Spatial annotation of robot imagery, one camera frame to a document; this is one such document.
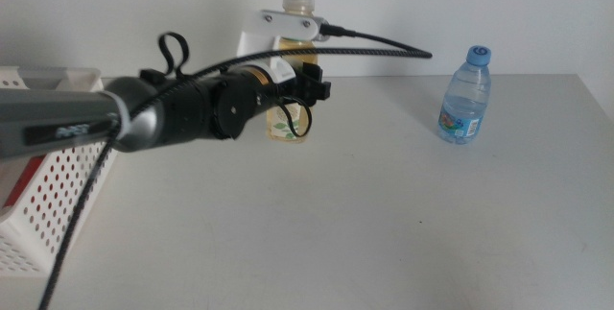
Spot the yellow tea bottle green label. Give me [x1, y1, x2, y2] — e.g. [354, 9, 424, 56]
[265, 0, 321, 144]

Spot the clear water bottle blue cap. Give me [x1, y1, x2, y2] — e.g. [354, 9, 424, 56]
[436, 44, 493, 146]

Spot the red cola can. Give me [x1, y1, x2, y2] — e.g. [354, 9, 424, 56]
[2, 154, 97, 210]

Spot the white perforated plastic basket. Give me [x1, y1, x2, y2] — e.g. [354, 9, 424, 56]
[0, 64, 119, 278]

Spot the thin black left arm wire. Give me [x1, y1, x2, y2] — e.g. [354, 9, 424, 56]
[274, 95, 314, 139]

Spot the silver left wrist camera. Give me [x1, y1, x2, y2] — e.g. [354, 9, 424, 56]
[268, 9, 331, 42]

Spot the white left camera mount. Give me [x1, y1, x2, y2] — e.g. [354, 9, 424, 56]
[237, 10, 320, 83]

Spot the black left camera cable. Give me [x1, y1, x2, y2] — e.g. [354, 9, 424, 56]
[36, 21, 434, 310]

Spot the black strap loop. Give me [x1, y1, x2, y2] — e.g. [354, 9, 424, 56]
[157, 31, 191, 78]

